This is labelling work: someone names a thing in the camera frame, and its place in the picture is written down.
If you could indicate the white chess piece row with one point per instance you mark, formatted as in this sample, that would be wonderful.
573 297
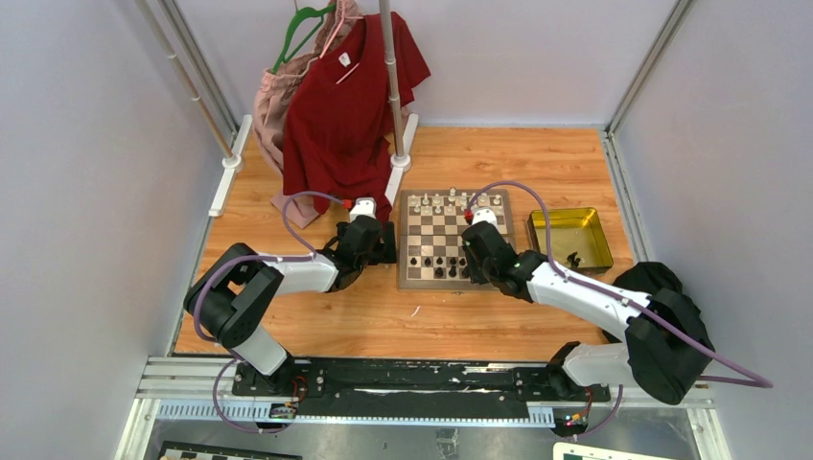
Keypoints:
452 202

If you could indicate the black cloth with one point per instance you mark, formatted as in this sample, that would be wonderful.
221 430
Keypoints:
651 277

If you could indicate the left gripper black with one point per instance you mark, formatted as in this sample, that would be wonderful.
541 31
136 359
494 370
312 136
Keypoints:
383 252

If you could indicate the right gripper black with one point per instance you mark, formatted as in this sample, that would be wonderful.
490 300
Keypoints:
476 275

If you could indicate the black mounting rail base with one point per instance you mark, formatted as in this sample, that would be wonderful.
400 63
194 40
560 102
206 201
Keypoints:
412 389

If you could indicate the green clothes hanger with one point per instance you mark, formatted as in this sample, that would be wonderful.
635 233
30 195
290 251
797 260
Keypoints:
293 40

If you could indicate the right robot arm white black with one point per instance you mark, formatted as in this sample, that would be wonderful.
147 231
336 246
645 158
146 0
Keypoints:
658 335

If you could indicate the pink garment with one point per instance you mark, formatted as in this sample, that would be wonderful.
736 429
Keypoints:
278 85

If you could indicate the gold metal tray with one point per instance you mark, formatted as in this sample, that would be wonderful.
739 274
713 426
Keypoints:
575 237

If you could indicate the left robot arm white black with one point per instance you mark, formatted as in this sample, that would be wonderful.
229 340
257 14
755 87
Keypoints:
230 300

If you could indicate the white clothes rack frame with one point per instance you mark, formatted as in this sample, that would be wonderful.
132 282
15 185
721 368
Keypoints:
177 44

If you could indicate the wooden chess board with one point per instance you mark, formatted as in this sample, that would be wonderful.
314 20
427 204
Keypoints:
423 237

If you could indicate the red t-shirt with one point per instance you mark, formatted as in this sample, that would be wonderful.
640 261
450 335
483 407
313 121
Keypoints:
334 135

